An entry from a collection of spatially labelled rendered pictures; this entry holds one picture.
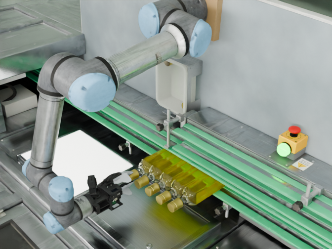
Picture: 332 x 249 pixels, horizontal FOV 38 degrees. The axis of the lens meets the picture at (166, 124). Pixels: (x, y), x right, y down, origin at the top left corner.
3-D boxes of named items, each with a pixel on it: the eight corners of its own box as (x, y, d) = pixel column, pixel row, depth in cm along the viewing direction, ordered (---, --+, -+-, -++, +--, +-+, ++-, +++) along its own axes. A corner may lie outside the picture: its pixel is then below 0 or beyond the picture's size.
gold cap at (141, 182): (143, 181, 176) (134, 186, 174) (143, 173, 174) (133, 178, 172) (149, 185, 174) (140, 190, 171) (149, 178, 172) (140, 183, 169)
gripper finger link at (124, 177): (141, 178, 172) (121, 192, 168) (130, 171, 176) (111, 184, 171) (140, 171, 170) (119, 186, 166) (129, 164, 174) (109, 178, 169)
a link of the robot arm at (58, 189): (36, 175, 149) (39, 200, 156) (57, 195, 143) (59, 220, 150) (58, 165, 154) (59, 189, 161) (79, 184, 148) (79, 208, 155)
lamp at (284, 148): (279, 150, 161) (274, 154, 159) (281, 139, 158) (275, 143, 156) (290, 156, 158) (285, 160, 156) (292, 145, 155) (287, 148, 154)
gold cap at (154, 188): (153, 188, 172) (144, 193, 170) (153, 181, 171) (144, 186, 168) (160, 193, 170) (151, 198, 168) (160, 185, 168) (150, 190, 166)
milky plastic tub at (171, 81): (170, 97, 206) (155, 103, 201) (171, 48, 194) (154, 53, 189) (199, 111, 195) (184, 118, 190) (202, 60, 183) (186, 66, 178)
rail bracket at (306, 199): (314, 188, 148) (289, 207, 140) (318, 169, 145) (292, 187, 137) (325, 194, 146) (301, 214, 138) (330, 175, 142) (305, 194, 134)
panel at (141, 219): (81, 132, 230) (16, 159, 211) (80, 127, 229) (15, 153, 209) (221, 228, 174) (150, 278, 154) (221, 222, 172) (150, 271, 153)
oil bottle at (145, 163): (177, 152, 195) (136, 173, 182) (177, 140, 192) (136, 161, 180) (186, 157, 191) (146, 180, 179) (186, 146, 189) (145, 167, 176)
